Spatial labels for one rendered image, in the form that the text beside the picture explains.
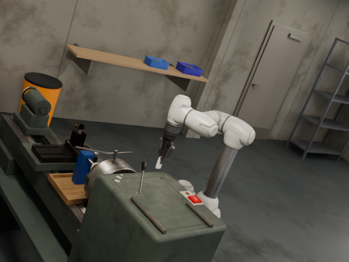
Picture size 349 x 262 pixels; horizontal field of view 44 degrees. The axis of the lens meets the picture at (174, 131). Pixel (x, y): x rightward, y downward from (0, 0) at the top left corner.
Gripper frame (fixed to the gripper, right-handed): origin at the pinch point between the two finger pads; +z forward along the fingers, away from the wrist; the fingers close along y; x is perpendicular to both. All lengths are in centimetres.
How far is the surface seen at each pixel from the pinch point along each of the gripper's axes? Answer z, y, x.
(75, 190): 46, 45, 19
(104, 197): 17.1, -4.8, 34.0
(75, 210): 48, 27, 27
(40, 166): 44, 72, 32
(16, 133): 48, 127, 28
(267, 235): 135, 56, -260
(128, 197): 9.3, -17.5, 29.8
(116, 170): 12.2, 12.6, 17.8
